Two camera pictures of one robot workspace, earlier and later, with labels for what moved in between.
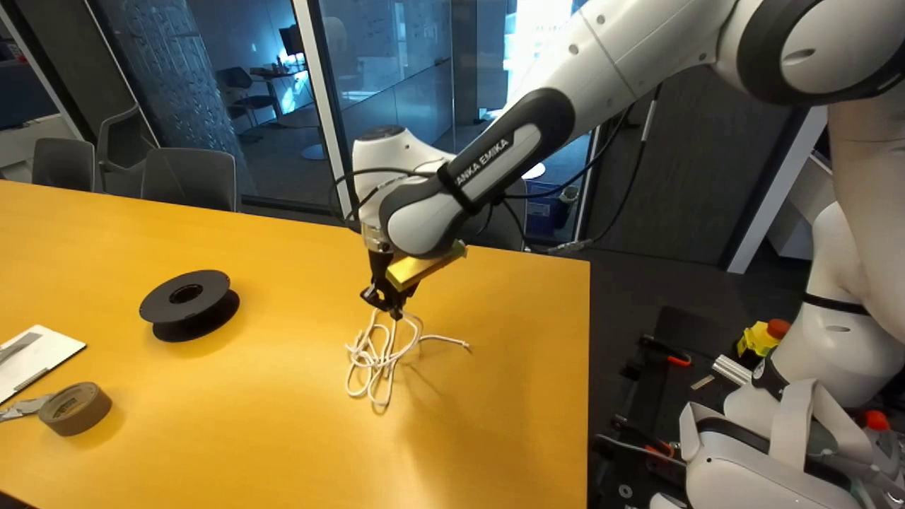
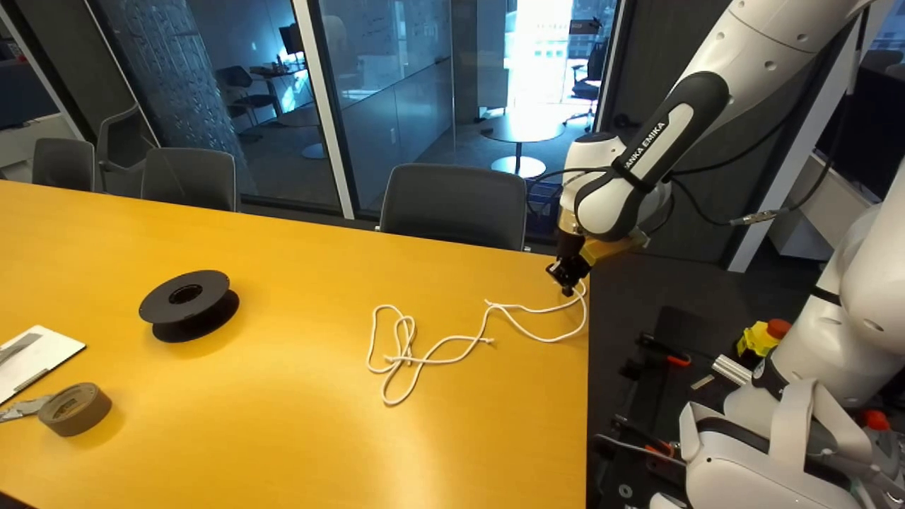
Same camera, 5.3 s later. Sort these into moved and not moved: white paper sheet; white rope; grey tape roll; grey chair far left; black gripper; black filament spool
Moved: white rope; black gripper
Not moved: white paper sheet; grey tape roll; grey chair far left; black filament spool
